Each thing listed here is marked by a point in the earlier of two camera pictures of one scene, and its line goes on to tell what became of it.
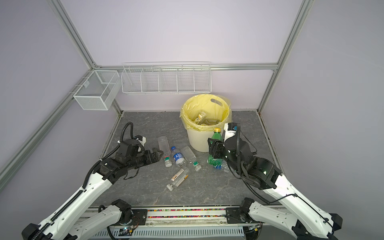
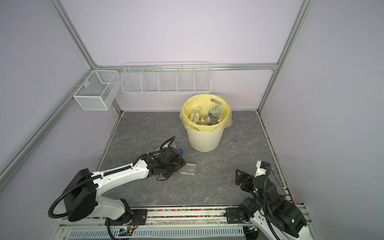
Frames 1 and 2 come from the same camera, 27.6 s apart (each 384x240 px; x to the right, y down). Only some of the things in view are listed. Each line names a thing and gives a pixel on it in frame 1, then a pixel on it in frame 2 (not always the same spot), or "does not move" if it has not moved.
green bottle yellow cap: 216,135 to 211,121
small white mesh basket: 98,92 does not move
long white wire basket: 166,77 does not move
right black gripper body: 222,152 to 248,185
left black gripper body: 142,159 to 170,168
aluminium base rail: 197,224 does not move
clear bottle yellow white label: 179,178 to 195,114
